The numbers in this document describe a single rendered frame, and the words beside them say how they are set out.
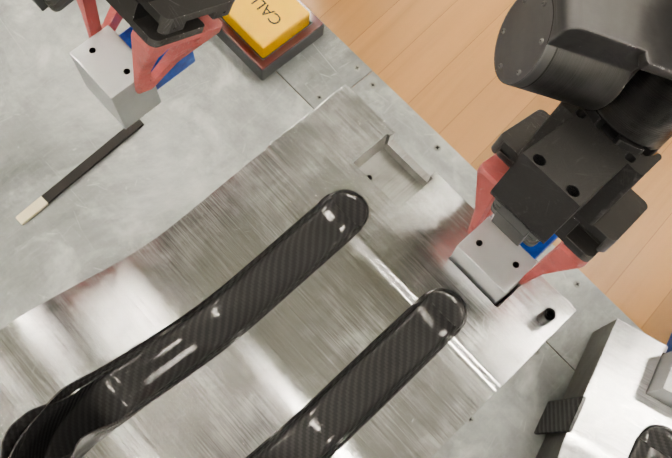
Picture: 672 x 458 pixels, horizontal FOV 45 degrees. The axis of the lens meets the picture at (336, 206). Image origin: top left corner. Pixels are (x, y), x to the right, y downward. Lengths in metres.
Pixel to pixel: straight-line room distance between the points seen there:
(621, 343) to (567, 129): 0.25
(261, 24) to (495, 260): 0.32
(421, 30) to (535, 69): 0.38
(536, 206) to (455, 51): 0.38
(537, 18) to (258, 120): 0.36
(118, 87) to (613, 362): 0.44
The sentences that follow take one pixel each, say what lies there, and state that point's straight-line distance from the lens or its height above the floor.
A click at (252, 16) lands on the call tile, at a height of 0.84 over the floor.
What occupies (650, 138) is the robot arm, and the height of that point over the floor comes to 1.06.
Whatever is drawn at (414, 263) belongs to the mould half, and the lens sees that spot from 0.63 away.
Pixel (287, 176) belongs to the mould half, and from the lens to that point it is 0.65.
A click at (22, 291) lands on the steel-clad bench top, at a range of 0.74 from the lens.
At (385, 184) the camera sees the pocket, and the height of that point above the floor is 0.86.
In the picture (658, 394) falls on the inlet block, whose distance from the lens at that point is 0.69.
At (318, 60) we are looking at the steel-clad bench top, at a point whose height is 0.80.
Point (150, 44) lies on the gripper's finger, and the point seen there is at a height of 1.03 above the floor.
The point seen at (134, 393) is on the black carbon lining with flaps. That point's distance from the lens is 0.58.
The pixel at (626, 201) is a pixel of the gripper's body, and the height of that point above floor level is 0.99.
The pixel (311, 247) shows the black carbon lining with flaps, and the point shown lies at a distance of 0.63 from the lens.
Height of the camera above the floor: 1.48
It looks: 69 degrees down
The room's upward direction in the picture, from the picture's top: 11 degrees clockwise
